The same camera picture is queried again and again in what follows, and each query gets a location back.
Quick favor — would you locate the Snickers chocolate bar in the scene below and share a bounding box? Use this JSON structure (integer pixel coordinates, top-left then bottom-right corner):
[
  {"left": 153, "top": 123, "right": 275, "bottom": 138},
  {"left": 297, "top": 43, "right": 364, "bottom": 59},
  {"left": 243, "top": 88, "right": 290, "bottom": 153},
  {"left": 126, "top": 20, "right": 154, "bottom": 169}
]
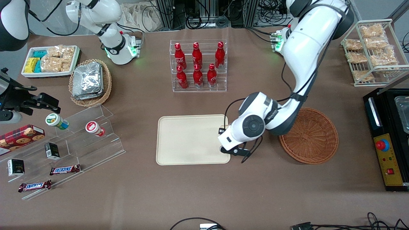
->
[
  {"left": 50, "top": 164, "right": 81, "bottom": 176},
  {"left": 18, "top": 180, "right": 52, "bottom": 193}
]

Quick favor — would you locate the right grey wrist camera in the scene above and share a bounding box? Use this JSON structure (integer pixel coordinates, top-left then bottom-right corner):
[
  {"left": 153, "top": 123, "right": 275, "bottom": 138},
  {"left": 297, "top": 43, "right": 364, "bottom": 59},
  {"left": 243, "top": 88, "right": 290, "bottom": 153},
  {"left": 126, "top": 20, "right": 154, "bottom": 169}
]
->
[{"left": 0, "top": 110, "right": 23, "bottom": 124}]

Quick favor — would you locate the beige plastic tray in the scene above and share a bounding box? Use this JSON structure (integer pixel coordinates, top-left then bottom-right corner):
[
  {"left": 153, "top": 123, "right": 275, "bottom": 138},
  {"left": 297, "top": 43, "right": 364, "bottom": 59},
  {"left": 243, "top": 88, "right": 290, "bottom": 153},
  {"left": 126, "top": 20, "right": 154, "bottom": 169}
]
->
[{"left": 156, "top": 114, "right": 231, "bottom": 166}]

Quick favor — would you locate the red tartan cookie box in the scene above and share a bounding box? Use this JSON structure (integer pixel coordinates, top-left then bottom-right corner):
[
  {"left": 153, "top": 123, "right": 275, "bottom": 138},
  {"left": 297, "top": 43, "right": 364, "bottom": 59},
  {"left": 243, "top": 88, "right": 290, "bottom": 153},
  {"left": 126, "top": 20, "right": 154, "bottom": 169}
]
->
[{"left": 0, "top": 124, "right": 45, "bottom": 156}]

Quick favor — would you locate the aluminium frame post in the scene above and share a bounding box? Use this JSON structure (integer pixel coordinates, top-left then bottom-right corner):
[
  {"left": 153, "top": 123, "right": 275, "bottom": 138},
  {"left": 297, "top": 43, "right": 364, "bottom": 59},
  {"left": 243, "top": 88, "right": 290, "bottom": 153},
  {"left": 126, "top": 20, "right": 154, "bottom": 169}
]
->
[
  {"left": 243, "top": 0, "right": 259, "bottom": 27},
  {"left": 156, "top": 0, "right": 174, "bottom": 31}
]

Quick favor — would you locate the black yellow control box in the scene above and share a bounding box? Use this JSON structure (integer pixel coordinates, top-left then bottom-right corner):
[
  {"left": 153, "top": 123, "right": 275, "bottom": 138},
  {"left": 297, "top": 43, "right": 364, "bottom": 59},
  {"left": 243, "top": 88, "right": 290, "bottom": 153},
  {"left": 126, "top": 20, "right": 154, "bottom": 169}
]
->
[{"left": 363, "top": 88, "right": 409, "bottom": 192}]

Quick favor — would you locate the bagged fried snack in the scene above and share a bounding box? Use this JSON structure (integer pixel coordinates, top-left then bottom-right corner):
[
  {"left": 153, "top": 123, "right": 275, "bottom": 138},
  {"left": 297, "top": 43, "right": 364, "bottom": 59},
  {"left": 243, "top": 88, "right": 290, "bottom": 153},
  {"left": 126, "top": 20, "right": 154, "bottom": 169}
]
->
[
  {"left": 370, "top": 48, "right": 398, "bottom": 67},
  {"left": 346, "top": 52, "right": 368, "bottom": 64},
  {"left": 352, "top": 70, "right": 374, "bottom": 82},
  {"left": 344, "top": 39, "right": 363, "bottom": 51},
  {"left": 364, "top": 38, "right": 389, "bottom": 50},
  {"left": 359, "top": 24, "right": 385, "bottom": 39}
]

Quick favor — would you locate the light wicker basket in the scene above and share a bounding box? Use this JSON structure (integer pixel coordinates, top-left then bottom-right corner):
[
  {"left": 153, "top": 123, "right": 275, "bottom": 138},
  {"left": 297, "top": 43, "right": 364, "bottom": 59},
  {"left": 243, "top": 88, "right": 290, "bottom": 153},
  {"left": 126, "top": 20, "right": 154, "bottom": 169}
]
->
[{"left": 69, "top": 59, "right": 112, "bottom": 107}]

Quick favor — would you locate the black cable with connector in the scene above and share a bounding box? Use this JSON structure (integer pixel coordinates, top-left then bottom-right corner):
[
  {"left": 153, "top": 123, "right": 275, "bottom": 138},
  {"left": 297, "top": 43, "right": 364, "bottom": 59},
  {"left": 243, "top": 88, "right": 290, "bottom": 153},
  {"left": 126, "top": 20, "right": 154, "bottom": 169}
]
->
[{"left": 291, "top": 212, "right": 409, "bottom": 230}]

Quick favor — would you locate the clear acrylic step display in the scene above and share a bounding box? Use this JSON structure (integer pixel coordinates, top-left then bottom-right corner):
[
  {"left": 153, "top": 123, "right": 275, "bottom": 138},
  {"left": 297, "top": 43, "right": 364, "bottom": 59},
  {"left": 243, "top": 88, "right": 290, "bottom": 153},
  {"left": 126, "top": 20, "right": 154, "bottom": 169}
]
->
[{"left": 0, "top": 104, "right": 126, "bottom": 201}]

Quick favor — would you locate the green lid yogurt cup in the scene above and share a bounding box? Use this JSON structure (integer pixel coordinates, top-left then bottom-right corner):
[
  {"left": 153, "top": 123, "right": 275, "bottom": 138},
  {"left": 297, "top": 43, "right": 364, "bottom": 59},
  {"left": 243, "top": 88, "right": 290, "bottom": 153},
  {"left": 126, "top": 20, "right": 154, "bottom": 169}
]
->
[{"left": 45, "top": 113, "right": 69, "bottom": 130}]

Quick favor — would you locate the white rectangular snack tray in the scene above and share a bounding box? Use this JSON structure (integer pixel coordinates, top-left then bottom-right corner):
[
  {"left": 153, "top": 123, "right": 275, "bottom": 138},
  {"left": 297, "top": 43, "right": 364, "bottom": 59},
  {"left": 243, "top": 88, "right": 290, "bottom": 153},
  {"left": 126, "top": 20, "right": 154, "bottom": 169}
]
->
[{"left": 21, "top": 45, "right": 80, "bottom": 79}]

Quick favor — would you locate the red cola bottle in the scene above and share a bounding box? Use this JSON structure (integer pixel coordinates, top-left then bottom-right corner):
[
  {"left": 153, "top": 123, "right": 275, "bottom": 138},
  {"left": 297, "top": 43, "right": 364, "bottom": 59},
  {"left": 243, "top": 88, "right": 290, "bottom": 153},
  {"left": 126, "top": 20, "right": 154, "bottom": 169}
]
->
[
  {"left": 215, "top": 41, "right": 225, "bottom": 69},
  {"left": 176, "top": 65, "right": 189, "bottom": 89},
  {"left": 207, "top": 63, "right": 217, "bottom": 88},
  {"left": 192, "top": 42, "right": 203, "bottom": 68},
  {"left": 174, "top": 43, "right": 187, "bottom": 70},
  {"left": 193, "top": 64, "right": 204, "bottom": 88}
]

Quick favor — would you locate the silver foil pack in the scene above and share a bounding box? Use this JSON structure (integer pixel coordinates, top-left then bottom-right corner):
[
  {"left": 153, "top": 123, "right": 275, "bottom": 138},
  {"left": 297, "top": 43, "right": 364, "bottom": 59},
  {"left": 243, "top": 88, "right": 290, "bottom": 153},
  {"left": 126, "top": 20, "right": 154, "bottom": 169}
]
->
[
  {"left": 73, "top": 62, "right": 103, "bottom": 96},
  {"left": 72, "top": 64, "right": 105, "bottom": 100}
]

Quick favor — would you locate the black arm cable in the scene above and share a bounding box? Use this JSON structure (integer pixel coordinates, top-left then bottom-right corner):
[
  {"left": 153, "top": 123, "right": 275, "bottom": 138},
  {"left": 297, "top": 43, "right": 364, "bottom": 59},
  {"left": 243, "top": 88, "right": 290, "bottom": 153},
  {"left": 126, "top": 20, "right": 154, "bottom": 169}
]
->
[
  {"left": 224, "top": 3, "right": 350, "bottom": 163},
  {"left": 28, "top": 0, "right": 80, "bottom": 36}
]

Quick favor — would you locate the brown wicker basket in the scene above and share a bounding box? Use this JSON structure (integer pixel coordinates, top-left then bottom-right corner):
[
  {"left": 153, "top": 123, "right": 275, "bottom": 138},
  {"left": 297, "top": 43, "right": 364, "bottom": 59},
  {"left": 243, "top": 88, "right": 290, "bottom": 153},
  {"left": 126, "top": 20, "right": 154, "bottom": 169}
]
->
[{"left": 279, "top": 107, "right": 339, "bottom": 165}]

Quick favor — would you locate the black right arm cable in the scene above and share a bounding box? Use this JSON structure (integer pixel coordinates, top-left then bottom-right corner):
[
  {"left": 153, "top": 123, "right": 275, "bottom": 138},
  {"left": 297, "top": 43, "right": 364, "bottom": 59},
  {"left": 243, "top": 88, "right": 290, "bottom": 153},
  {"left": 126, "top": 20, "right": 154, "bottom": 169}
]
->
[{"left": 28, "top": 0, "right": 80, "bottom": 36}]

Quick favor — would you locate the beige wire rack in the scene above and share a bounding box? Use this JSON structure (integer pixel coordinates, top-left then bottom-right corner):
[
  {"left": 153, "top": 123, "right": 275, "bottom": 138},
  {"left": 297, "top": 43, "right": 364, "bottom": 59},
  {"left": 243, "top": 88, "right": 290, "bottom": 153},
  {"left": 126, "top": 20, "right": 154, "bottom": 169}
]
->
[{"left": 341, "top": 19, "right": 409, "bottom": 87}]

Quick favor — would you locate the red lid yogurt cup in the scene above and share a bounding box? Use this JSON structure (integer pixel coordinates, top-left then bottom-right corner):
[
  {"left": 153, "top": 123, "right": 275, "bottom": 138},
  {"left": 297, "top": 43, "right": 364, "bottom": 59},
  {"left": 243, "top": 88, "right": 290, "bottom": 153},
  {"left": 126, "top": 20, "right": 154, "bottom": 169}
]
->
[{"left": 85, "top": 121, "right": 105, "bottom": 137}]

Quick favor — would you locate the black right base cable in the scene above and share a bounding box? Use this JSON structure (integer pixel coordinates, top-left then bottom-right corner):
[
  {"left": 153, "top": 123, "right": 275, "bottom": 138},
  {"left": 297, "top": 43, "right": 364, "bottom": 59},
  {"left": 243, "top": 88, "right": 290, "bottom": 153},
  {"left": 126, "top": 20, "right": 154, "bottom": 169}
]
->
[{"left": 116, "top": 22, "right": 145, "bottom": 48}]

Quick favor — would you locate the black looped table cable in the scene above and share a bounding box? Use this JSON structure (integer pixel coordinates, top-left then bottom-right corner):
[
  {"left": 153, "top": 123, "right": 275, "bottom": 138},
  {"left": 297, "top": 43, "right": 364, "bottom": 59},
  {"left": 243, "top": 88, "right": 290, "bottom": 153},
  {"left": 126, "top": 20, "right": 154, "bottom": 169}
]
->
[{"left": 169, "top": 217, "right": 226, "bottom": 230}]

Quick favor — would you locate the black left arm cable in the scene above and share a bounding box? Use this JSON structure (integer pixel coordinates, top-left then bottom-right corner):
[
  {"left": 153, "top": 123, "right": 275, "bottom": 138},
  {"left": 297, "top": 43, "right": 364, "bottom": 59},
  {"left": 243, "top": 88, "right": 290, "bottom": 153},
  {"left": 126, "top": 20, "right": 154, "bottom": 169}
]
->
[{"left": 224, "top": 3, "right": 350, "bottom": 163}]

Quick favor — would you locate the black left base cable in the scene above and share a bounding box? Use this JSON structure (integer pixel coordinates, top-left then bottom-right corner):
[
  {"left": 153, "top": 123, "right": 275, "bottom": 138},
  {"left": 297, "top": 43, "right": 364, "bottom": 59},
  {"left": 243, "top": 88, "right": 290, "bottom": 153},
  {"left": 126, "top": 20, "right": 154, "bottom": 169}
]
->
[{"left": 245, "top": 26, "right": 278, "bottom": 43}]

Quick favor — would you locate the clear acrylic bottle rack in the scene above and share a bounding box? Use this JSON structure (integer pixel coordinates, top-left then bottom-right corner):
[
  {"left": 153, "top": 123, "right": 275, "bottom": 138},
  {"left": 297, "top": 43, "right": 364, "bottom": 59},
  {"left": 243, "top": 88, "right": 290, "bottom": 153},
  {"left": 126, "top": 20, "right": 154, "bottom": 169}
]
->
[{"left": 170, "top": 39, "right": 228, "bottom": 93}]

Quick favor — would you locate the black base cable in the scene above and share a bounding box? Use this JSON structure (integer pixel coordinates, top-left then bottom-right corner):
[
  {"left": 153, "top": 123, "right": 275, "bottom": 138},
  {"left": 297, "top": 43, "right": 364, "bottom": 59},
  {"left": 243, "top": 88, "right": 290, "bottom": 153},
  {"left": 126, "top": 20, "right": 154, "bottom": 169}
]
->
[
  {"left": 116, "top": 22, "right": 145, "bottom": 48},
  {"left": 245, "top": 26, "right": 278, "bottom": 43}
]

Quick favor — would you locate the yellow snack pack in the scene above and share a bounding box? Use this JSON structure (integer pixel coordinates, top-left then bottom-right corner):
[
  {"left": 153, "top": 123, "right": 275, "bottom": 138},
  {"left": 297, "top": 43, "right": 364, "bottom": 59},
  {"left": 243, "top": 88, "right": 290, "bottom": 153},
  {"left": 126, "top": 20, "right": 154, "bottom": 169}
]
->
[{"left": 25, "top": 57, "right": 39, "bottom": 73}]

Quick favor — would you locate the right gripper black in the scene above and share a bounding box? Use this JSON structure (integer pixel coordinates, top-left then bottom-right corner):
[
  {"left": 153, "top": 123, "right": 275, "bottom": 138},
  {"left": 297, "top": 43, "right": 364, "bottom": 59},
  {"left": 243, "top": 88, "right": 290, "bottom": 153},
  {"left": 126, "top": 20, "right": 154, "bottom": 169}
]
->
[{"left": 0, "top": 81, "right": 60, "bottom": 115}]

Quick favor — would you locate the small black carton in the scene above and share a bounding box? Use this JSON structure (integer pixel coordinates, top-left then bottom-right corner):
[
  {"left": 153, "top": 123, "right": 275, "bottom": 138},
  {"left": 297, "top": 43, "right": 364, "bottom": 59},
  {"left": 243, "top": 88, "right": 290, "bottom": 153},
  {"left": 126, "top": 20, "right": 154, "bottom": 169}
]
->
[
  {"left": 7, "top": 159, "right": 25, "bottom": 177},
  {"left": 44, "top": 142, "right": 60, "bottom": 160}
]

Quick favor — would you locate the black cable bundle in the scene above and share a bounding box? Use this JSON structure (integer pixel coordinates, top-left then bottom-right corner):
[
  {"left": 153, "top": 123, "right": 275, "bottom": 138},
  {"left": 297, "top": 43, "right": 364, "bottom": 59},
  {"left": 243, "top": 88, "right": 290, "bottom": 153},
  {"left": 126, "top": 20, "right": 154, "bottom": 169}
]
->
[
  {"left": 257, "top": 0, "right": 289, "bottom": 26},
  {"left": 174, "top": 0, "right": 243, "bottom": 30}
]

